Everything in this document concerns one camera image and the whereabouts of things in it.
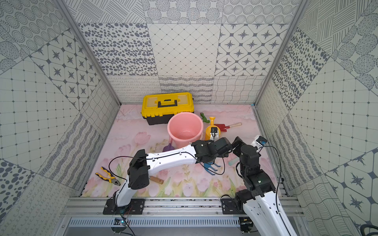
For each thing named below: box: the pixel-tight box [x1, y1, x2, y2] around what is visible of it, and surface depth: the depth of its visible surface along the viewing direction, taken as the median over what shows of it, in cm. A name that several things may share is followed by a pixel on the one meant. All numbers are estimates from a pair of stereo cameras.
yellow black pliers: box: [94, 166, 122, 186], surface depth 84 cm
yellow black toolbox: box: [141, 92, 195, 126], surface depth 100 cm
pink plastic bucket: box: [166, 111, 204, 149], surface depth 90 cm
